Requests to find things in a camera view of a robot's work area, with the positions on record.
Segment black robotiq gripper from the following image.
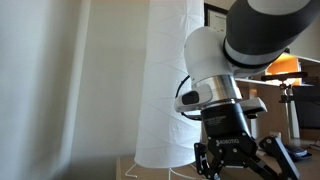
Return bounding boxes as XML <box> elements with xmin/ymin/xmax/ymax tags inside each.
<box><xmin>194</xmin><ymin>103</ymin><xmax>300</xmax><ymax>180</ymax></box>

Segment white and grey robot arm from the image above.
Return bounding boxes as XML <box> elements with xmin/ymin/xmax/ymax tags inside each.
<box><xmin>175</xmin><ymin>0</ymin><xmax>320</xmax><ymax>180</ymax></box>

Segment white paper floor lamp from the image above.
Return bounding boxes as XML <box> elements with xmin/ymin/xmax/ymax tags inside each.
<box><xmin>134</xmin><ymin>0</ymin><xmax>204</xmax><ymax>169</ymax></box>

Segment wooden shelf desk unit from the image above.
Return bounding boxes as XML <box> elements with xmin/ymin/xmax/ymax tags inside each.
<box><xmin>199</xmin><ymin>49</ymin><xmax>320</xmax><ymax>180</ymax></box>

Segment black framed certificate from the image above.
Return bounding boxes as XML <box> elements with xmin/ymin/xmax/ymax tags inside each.
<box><xmin>204</xmin><ymin>3</ymin><xmax>228</xmax><ymax>33</ymax></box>

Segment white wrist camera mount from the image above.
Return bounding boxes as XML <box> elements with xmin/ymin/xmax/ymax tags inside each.
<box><xmin>174</xmin><ymin>84</ymin><xmax>267</xmax><ymax>121</ymax></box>

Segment black camera on stand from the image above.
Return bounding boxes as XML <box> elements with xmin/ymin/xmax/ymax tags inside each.
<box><xmin>261</xmin><ymin>72</ymin><xmax>308</xmax><ymax>103</ymax></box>

